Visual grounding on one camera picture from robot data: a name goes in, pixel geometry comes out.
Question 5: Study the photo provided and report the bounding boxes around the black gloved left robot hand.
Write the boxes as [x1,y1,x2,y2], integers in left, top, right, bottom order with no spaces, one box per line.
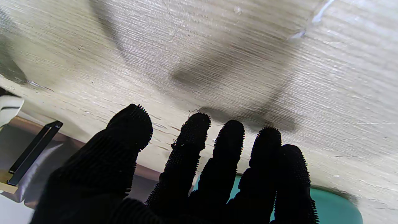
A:
[30,104,320,224]

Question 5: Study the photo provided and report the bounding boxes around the yellow canvas sneaker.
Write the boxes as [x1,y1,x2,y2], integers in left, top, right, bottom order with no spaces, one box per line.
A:
[0,94,25,128]

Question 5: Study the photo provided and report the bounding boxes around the small wooden shelf black legs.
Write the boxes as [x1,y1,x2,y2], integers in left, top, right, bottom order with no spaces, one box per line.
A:
[0,121,64,195]

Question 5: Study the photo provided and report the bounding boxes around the green plastic basket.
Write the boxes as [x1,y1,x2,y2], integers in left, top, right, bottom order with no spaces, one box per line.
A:
[192,174,364,224]

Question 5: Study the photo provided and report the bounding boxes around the white paper scrap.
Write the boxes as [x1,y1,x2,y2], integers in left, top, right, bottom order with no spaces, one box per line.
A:
[286,0,337,41]

